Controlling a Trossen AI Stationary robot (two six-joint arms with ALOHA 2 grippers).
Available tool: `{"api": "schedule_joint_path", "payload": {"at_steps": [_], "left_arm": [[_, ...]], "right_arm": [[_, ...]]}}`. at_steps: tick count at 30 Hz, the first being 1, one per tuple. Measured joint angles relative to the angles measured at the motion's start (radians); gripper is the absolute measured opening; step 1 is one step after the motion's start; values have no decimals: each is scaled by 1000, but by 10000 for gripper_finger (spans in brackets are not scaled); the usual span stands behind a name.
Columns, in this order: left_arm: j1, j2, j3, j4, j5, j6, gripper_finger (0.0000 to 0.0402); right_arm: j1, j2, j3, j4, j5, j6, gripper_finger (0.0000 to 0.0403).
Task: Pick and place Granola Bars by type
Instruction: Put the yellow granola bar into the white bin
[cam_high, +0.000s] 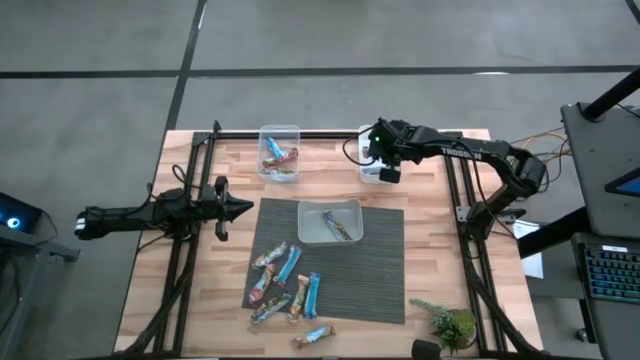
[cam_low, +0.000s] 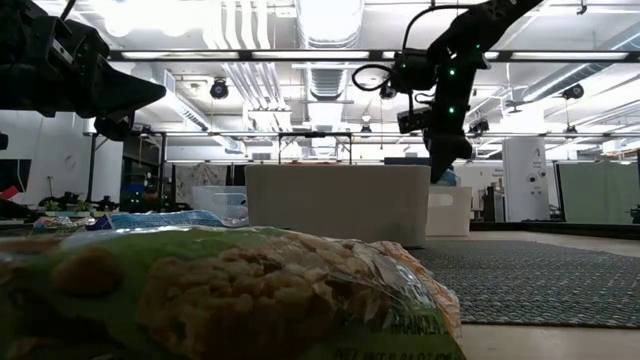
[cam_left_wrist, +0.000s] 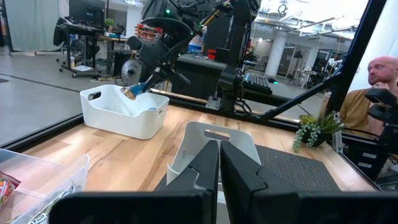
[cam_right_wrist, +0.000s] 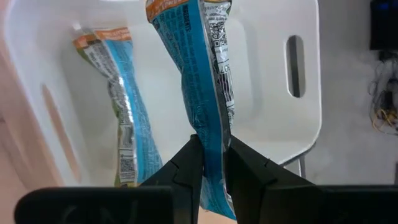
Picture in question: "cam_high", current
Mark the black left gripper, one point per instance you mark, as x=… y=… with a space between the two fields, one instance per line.
x=220 y=210

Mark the black cylindrical object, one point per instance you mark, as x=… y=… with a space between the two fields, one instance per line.
x=426 y=351

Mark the grey operator desk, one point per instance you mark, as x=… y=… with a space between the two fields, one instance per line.
x=590 y=165

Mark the backlit keyboard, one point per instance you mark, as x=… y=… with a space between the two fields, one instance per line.
x=612 y=272

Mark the white paper sheet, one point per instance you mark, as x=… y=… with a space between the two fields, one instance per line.
x=531 y=255

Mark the granola bar with oat picture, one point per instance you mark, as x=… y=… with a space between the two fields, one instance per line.
x=313 y=336

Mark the black vertical pole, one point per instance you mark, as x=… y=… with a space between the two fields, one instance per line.
x=612 y=95

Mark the black computer with blue light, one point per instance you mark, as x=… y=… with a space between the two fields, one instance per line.
x=15 y=212

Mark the orange granola bar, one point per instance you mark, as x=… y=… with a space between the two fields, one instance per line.
x=300 y=296

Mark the black aluminium table frame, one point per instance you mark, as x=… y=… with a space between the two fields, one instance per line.
x=330 y=134

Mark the grey side stand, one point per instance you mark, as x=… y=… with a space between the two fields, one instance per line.
x=35 y=245

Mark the dark blue granola bar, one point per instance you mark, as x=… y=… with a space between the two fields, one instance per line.
x=336 y=226

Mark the artificial potted plant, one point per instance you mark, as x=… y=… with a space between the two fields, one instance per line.
x=452 y=327

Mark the dark tablet screen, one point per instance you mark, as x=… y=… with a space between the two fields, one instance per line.
x=627 y=185

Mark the blue yellow granola bar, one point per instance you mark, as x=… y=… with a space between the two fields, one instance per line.
x=271 y=308

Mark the black computer mouse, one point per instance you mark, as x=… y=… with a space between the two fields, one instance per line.
x=580 y=335

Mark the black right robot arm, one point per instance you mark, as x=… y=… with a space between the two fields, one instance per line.
x=470 y=150

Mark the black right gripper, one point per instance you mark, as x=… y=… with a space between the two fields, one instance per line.
x=392 y=145

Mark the clear plastic bin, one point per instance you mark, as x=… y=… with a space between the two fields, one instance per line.
x=290 y=135

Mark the black diagonal strut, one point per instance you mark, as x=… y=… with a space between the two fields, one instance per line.
x=550 y=232

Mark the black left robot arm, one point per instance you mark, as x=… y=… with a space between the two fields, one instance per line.
x=125 y=217

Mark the dark woven placemat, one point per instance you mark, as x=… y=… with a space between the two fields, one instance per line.
x=365 y=280

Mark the grey keyboard desk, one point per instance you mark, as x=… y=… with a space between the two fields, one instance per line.
x=615 y=325

